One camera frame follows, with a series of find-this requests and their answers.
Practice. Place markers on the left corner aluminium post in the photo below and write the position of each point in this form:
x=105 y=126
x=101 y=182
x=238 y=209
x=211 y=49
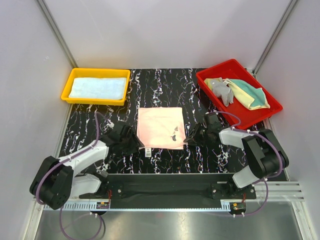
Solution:
x=56 y=32

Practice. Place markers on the grey towel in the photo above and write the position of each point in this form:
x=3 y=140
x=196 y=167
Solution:
x=220 y=90

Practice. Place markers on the pink towel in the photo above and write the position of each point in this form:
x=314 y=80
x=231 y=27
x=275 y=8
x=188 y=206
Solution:
x=161 y=128

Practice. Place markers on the light blue towel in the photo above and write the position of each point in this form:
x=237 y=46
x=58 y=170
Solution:
x=98 y=88

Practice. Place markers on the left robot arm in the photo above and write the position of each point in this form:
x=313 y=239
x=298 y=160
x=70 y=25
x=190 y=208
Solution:
x=59 y=179

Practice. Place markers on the corner aluminium post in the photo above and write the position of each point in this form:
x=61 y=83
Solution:
x=56 y=32
x=274 y=36

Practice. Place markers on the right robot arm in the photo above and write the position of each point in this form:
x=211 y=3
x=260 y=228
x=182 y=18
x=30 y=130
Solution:
x=264 y=154

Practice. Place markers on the small electronics board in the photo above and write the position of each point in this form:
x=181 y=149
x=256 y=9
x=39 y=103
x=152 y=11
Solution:
x=238 y=206
x=102 y=205

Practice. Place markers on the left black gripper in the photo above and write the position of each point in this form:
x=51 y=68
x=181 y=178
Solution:
x=135 y=143

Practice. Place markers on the teal patterned towel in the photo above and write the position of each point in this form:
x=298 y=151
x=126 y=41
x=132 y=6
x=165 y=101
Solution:
x=252 y=98

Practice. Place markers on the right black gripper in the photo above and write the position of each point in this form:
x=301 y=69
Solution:
x=193 y=137

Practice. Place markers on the aluminium frame rail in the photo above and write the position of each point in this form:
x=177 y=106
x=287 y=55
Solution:
x=269 y=192

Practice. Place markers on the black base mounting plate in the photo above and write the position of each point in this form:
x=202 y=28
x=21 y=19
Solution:
x=210 y=185

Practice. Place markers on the right small electronics board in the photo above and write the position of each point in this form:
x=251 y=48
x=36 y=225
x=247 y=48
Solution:
x=238 y=206

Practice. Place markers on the red plastic bin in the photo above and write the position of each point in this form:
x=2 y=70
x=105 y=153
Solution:
x=232 y=69

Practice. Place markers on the right corner aluminium post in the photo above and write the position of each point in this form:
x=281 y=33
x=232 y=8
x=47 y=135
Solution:
x=274 y=36

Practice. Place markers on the yellow plastic bin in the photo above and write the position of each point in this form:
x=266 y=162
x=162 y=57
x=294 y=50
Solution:
x=95 y=73

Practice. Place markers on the yellow-green towel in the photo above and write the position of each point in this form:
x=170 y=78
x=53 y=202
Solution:
x=226 y=81

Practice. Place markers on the left small electronics board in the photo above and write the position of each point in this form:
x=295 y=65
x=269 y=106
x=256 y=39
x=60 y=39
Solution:
x=102 y=205

